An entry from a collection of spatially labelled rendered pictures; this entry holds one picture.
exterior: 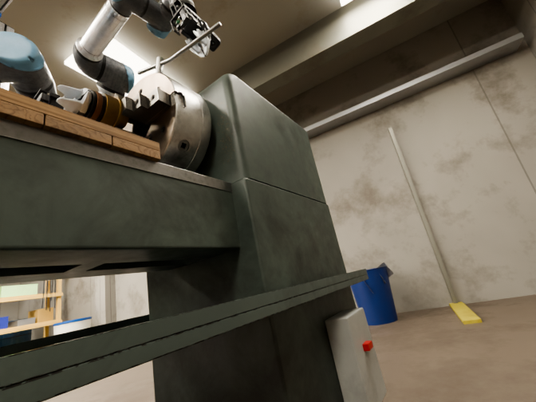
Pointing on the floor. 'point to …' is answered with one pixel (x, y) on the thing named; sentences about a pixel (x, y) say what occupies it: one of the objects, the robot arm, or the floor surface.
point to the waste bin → (376, 296)
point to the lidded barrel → (72, 325)
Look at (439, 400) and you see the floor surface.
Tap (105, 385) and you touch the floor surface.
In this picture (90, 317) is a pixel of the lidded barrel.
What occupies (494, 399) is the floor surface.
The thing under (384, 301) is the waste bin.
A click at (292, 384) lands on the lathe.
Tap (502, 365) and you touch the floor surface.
